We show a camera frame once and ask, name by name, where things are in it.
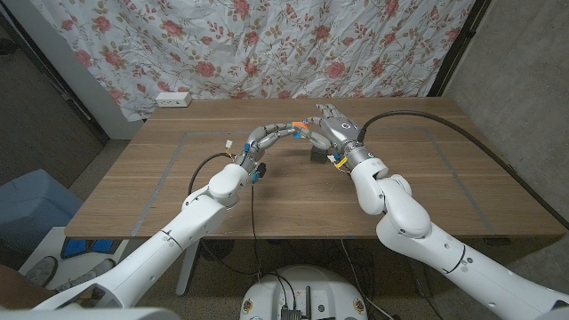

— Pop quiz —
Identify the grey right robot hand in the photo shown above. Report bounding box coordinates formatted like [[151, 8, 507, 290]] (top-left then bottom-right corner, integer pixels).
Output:
[[301, 103, 374, 172]]

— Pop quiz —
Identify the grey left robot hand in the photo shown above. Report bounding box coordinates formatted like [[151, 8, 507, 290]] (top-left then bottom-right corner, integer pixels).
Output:
[[235, 123, 310, 172]]

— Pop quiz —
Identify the multicoloured Rubik's cube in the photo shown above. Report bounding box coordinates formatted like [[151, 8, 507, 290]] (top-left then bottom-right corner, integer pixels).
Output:
[[292, 120, 311, 140]]

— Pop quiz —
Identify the dark grey block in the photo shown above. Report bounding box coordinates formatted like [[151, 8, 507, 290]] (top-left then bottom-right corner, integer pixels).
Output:
[[309, 144, 333, 164]]

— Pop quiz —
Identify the floral backdrop cloth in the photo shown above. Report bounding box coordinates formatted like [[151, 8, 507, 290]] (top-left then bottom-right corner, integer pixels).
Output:
[[28, 0, 477, 123]]

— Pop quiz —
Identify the white power strip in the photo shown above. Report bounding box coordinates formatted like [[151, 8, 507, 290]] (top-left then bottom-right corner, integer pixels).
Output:
[[155, 91, 193, 108]]

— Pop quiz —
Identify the black round floor fan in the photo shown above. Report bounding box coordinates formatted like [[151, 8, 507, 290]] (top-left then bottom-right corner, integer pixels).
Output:
[[197, 239, 236, 262]]

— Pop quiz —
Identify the black backdrop stand pole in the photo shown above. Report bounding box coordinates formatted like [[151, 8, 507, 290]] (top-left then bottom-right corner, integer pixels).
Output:
[[427, 0, 493, 98]]

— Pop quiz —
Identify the white robot torso base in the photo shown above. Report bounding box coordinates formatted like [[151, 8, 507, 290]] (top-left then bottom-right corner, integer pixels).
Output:
[[239, 265, 369, 320]]

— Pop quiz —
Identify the white table leg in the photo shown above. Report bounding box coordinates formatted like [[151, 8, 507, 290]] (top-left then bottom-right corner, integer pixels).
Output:
[[175, 238, 201, 298]]

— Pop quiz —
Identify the grey table leg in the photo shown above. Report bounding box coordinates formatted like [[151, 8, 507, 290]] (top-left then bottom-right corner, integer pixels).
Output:
[[411, 261, 432, 298]]

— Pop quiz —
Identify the blue foot pedal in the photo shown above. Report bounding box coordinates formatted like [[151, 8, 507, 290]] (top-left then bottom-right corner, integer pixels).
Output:
[[60, 238, 128, 260]]

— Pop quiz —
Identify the grey sneaker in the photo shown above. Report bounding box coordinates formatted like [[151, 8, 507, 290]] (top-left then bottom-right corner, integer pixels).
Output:
[[24, 255, 59, 288], [51, 258, 115, 292]]

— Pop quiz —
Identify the white floor platform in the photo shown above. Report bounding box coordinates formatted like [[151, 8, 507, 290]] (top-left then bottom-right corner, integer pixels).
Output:
[[20, 226, 152, 308]]

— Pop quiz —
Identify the blue padded chair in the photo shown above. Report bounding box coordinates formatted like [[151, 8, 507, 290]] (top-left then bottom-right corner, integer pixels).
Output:
[[0, 168, 85, 257]]

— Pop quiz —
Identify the person's leg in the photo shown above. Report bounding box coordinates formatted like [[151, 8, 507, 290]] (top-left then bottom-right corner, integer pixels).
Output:
[[0, 264, 52, 310]]

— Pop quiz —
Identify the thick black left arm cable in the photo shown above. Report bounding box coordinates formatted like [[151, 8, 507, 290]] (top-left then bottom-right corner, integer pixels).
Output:
[[188, 152, 263, 279]]

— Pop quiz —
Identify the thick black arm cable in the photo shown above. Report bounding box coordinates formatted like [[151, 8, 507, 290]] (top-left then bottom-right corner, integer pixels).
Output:
[[188, 152, 263, 279], [357, 109, 569, 228]]

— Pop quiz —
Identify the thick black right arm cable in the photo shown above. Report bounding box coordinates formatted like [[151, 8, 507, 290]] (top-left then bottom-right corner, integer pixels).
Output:
[[357, 109, 569, 228]]

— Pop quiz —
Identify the thin black left wrist cable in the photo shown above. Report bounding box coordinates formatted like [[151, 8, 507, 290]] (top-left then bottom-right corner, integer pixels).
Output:
[[250, 181, 263, 284]]

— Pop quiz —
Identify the black wall frame bar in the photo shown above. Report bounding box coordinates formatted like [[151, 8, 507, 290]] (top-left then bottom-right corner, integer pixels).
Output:
[[0, 8, 111, 144]]

